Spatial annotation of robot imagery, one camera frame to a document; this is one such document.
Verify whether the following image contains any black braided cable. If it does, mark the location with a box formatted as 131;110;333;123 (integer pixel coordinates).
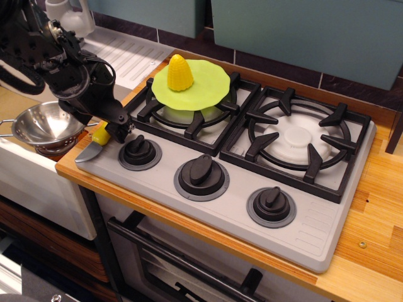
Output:
0;58;47;96

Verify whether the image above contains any black burner grate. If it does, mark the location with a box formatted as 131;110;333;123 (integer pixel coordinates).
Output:
124;72;261;156
220;86;377;204

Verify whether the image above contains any black stove knob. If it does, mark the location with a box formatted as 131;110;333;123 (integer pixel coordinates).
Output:
246;186;297;229
174;154;230;202
118;135;162;171

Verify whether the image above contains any black left stove knob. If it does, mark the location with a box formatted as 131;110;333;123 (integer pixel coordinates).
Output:
118;135;162;171

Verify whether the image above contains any black left burner grate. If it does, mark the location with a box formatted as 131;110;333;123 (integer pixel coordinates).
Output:
124;72;261;156

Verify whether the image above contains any yellow toy corn cob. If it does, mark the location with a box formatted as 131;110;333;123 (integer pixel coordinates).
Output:
167;54;194;91

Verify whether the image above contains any white right burner disc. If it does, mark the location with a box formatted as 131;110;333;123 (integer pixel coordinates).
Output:
255;113;332;165

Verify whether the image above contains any black right burner grate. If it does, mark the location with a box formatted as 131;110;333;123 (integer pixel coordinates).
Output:
220;86;377;204

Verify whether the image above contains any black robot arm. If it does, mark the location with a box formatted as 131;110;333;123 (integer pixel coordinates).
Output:
1;1;134;143

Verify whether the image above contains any yellow handled toy knife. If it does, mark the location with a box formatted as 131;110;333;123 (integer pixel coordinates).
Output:
74;121;111;163

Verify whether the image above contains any black right stove knob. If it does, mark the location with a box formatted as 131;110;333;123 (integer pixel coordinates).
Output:
246;186;297;229

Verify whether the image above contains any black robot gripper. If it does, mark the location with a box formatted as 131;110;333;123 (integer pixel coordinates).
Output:
35;53;135;143

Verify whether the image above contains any grey toy stove top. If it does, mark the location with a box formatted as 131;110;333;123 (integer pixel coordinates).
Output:
75;78;378;274

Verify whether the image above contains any toy oven door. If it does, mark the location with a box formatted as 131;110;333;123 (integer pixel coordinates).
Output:
106;212;287;301

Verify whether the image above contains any white toy sink unit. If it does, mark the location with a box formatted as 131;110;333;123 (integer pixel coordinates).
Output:
1;25;170;240

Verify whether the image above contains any grey toy faucet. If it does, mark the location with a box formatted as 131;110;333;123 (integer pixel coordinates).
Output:
45;0;95;38

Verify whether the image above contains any green round toy plate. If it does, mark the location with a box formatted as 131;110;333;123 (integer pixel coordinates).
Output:
152;59;230;111

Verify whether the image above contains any black middle stove knob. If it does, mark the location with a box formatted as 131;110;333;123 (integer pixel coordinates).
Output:
174;154;230;202

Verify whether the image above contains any white burner disc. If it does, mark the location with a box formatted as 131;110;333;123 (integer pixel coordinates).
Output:
152;106;231;129
255;113;332;165

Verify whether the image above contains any white left burner disc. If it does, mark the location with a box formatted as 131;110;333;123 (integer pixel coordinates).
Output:
152;106;231;129

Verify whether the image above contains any dark wooden post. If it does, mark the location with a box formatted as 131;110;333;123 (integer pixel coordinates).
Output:
385;111;402;154

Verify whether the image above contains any steel colander with handles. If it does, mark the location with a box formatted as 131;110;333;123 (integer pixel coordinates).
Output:
1;101;92;156

